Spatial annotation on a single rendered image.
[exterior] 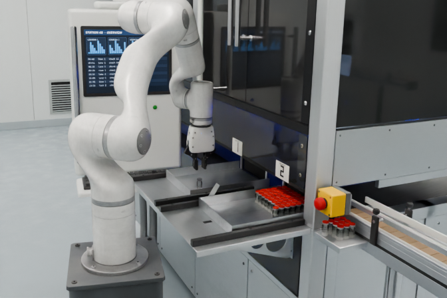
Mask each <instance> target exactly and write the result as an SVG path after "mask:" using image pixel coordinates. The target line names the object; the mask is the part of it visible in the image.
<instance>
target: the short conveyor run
mask: <svg viewBox="0 0 447 298"><path fill-rule="evenodd" d="M365 202H366V203H368V204H370V205H367V206H365V205H363V204H361V203H359V202H357V201H355V200H353V199H352V200H351V205H352V206H354V207H355V208H354V209H351V212H350V213H349V215H343V216H341V217H345V218H346V220H350V221H351V222H354V223H356V224H355V234H356V235H358V236H359V237H361V238H363V239H364V240H366V241H367V242H368V243H367V247H366V248H362V250H364V251H365V252H367V253H369V254H370V255H372V256H373V257H375V258H377V259H378V260H379V261H381V262H383V263H384V264H386V265H387V266H389V267H391V268H392V269H394V270H395V271H397V272H399V273H400V274H402V275H403V276H405V277H406V278H408V279H410V280H411V281H413V282H415V283H416V284H417V285H419V286H421V287H422V288H424V289H425V290H427V291H429V292H430V293H431V294H433V295H435V296H437V297H438V298H447V235H444V234H443V233H440V232H439V231H436V230H435V229H432V228H431V227H428V226H426V225H424V224H422V223H420V222H418V221H416V220H414V219H413V218H412V213H413V211H412V210H411V208H412V207H413V203H412V202H407V203H406V206H407V208H406V209H405V214H402V213H400V212H398V211H396V210H394V209H392V208H389V207H387V206H385V205H383V204H381V203H379V202H377V201H375V200H373V199H371V198H369V197H367V196H366V197H365Z"/></svg>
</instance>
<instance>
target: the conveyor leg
mask: <svg viewBox="0 0 447 298"><path fill-rule="evenodd" d="M401 287H402V274H400V273H399V272H397V271H395V270H394V269H392V268H391V267H389V266H387V265H386V273H385V280H384V293H383V298H400V292H401Z"/></svg>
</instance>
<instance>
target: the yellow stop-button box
mask: <svg viewBox="0 0 447 298"><path fill-rule="evenodd" d="M320 197H322V198H323V199H324V200H325V203H326V207H325V209H324V210H321V211H320V212H322V213H324V214H325V215H327V216H329V217H330V218H333V217H337V216H343V215H349V210H350V202H351V193H350V192H348V191H346V190H344V189H342V188H340V187H338V186H333V187H327V188H319V193H318V198H320Z"/></svg>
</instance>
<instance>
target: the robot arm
mask: <svg viewBox="0 0 447 298"><path fill-rule="evenodd" d="M117 19H118V23H119V25H120V26H121V27H122V28H123V29H124V30H125V31H127V32H129V33H134V34H139V35H144V36H143V37H141V38H140V39H138V40H137V41H135V42H133V43H132V44H131V45H129V46H128V47H127V48H126V49H125V50H124V52H123V54H122V56H121V58H120V62H119V64H118V67H117V70H116V74H115V77H114V89H115V92H116V94H117V96H118V97H119V99H120V100H121V101H122V102H123V104H124V109H123V112H122V114H121V115H120V116H119V115H112V114H101V113H93V112H88V113H84V114H81V115H79V116H77V117H76V118H75V119H74V120H73V121H72V122H71V125H70V126H69V131H68V143H69V148H70V150H71V152H72V154H73V156H74V158H75V160H76V161H77V162H78V164H79V166H80V167H81V168H82V170H83V171H84V173H85V174H86V176H87V177H88V180H89V182H90V192H91V207H92V238H93V245H92V247H87V250H86V251H85V252H84V253H83V255H82V257H81V265H82V267H83V268H84V269H85V270H86V271H88V272H90V273H93V274H95V275H103V276H117V275H124V274H127V273H132V272H134V271H136V270H138V269H140V268H141V267H143V266H144V265H145V264H146V263H147V261H148V251H147V249H146V248H145V247H143V246H141V245H139V244H137V243H136V212H135V187H134V180H133V179H132V177H131V176H130V175H129V174H128V173H127V172H126V171H124V170H123V169H122V168H121V167H120V166H119V165H118V164H117V163H116V162H115V161H114V160H119V161H125V162H133V161H136V160H139V159H141V158H143V157H144V156H145V155H146V153H147V152H148V150H149V148H150V145H151V140H152V135H151V129H150V122H149V118H148V111H147V94H148V87H149V84H150V81H151V78H152V75H153V72H154V69H155V67H156V64H157V63H158V61H159V60H160V59H161V58H162V56H163V55H165V54H166V53H167V52H168V51H169V50H170V49H172V48H173V47H175V50H176V54H177V56H178V60H179V64H180V67H179V68H178V69H177V70H176V72H175V73H174V74H173V75H172V78H171V79H170V83H169V89H170V95H171V97H172V102H173V103H174V105H175V106H176V107H178V108H183V109H189V110H190V122H191V125H189V128H188V136H187V144H186V149H185V150H184V153H185V154H187V155H189V156H190V157H191V158H192V159H193V163H192V166H193V168H194V169H195V170H198V160H197V156H198V153H200V152H203V157H202V168H203V169H206V166H207V164H208V158H209V156H210V155H211V154H212V153H214V152H215V151H216V148H215V136H214V128H213V125H211V124H212V111H213V89H214V84H213V82H210V81H206V80H195V81H192V82H191V83H190V89H187V88H186V87H185V86H184V79H187V78H192V77H195V76H199V75H201V74H202V73H203V72H204V71H205V67H206V66H205V60H204V55H203V51H202V46H201V42H200V36H199V33H198V28H197V24H196V19H195V15H194V11H193V9H192V6H191V5H190V4H189V2H188V1H187V0H129V1H127V2H125V3H124V4H122V5H121V6H120V8H119V10H118V13H117ZM189 151H190V152H189Z"/></svg>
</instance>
